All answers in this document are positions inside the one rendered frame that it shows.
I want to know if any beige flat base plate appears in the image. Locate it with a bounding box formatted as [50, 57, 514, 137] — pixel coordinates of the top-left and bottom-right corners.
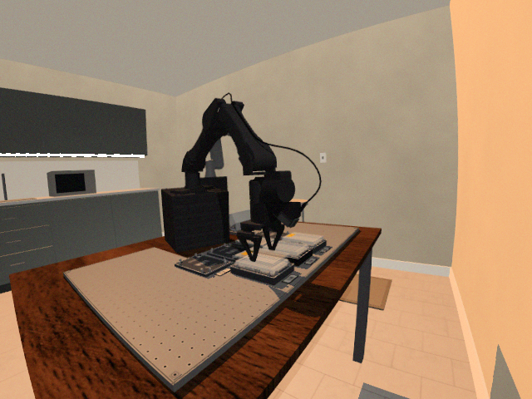
[63, 222, 359, 392]

